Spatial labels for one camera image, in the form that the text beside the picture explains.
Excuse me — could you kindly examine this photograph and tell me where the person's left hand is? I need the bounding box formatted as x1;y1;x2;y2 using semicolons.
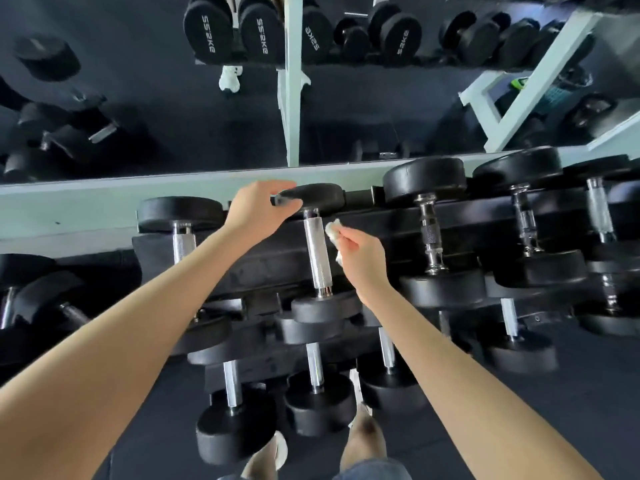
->
223;180;303;243

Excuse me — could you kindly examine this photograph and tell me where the person's right hand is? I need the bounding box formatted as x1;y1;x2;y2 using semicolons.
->
339;228;393;308

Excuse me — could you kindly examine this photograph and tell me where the black dumbbell thick chrome handle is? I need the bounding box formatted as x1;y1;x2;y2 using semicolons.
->
137;196;235;357
272;183;363;325
562;154;640;275

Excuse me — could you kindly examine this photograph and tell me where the white wet wipe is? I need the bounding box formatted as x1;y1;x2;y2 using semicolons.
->
325;218;351;268

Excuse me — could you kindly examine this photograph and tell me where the large black dumbbell stepped handle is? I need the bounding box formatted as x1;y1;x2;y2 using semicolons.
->
382;157;487;311
472;146;587;289

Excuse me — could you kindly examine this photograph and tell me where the person's right forearm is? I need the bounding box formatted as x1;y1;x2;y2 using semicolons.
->
365;284;603;480

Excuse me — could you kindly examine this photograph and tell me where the person's left forearm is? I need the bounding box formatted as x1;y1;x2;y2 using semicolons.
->
0;227;251;480

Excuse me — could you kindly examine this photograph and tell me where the black dumbbell rack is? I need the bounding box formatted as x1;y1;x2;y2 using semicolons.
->
131;164;640;393

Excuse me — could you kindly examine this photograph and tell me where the person's right white sneaker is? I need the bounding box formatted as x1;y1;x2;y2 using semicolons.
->
348;368;373;418

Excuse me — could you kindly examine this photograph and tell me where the person's white sneaker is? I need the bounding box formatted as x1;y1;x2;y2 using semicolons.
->
348;368;373;418
272;431;289;471

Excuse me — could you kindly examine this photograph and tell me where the person's right leg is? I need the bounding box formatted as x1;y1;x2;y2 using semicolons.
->
339;402;387;473

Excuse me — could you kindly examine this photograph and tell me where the person's left white sneaker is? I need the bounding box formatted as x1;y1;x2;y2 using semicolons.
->
272;431;289;471

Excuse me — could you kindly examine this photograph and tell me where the medium black dumbbell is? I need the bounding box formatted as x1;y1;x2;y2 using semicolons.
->
579;274;640;338

